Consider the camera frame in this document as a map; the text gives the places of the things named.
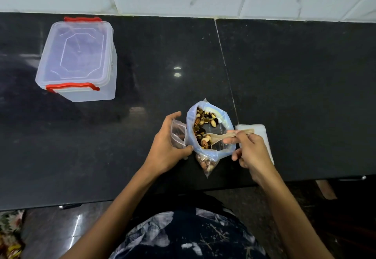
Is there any person's right hand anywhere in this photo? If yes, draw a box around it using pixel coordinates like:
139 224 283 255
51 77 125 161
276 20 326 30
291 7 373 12
222 130 276 185

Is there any person's left hand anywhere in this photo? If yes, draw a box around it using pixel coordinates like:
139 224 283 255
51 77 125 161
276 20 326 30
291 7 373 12
143 111 194 176

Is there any wooden spoon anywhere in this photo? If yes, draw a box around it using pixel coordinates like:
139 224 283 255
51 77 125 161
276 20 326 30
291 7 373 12
207 129 255 145

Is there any clear zip bag of nuts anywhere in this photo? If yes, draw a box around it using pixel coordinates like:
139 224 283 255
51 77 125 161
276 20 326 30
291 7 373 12
171 99 237 178

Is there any person's left forearm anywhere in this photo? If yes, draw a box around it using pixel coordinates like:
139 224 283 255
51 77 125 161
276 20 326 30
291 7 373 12
60 165 160 259

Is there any person's right forearm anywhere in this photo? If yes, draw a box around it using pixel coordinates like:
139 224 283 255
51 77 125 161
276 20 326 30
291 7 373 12
255 168 334 259

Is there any white folded tissue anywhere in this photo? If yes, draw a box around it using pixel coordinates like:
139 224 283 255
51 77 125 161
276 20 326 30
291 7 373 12
235 124 275 165

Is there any pile of mixed nuts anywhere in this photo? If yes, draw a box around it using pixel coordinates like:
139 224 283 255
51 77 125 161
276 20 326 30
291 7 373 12
193 108 220 150

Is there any dark floral garment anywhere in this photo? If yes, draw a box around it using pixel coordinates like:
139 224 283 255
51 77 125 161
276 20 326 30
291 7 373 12
109 193 269 259

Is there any clear plastic container with lid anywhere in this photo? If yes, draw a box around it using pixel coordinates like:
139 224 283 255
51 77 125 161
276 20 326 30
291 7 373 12
35 17 118 103

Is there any patterned floor mat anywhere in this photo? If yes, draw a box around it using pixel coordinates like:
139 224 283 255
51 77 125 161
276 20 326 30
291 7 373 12
0 209 26 259

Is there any red container handle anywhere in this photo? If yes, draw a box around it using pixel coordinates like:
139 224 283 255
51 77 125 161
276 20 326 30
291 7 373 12
45 82 100 93
64 16 103 22

